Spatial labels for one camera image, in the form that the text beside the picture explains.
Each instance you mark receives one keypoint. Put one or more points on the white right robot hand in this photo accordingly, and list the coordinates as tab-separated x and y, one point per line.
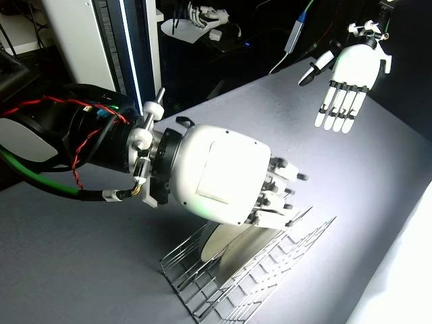
219	168

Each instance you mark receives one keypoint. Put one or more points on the white paper sheet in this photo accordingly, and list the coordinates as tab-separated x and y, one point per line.
182	32

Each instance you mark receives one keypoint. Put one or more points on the grey adapter dongle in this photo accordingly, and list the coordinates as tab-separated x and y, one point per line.
294	35

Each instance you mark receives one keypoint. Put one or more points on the small white charger block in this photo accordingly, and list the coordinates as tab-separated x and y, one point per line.
216	35

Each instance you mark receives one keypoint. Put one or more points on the spare white robot hand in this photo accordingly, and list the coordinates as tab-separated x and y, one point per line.
209	15

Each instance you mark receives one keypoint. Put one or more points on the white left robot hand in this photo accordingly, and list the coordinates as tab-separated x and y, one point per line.
357	64

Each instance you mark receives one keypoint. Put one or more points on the white plate black underside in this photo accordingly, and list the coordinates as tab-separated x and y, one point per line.
246	249
216	243

